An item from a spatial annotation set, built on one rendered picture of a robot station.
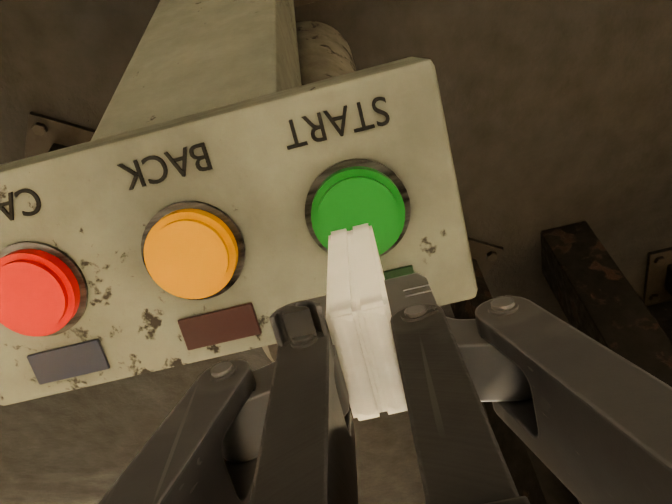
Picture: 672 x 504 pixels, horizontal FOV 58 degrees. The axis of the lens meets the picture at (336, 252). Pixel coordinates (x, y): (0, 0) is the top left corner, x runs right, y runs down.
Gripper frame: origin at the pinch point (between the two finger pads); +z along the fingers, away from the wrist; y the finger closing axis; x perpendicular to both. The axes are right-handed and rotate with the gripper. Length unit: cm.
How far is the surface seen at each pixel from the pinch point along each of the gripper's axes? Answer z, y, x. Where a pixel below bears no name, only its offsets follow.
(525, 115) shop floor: 77, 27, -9
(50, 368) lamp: 9.2, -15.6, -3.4
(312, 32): 64, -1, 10
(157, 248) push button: 8.3, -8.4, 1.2
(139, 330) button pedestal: 9.4, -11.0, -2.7
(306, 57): 57, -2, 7
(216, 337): 9.2, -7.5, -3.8
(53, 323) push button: 8.3, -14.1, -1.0
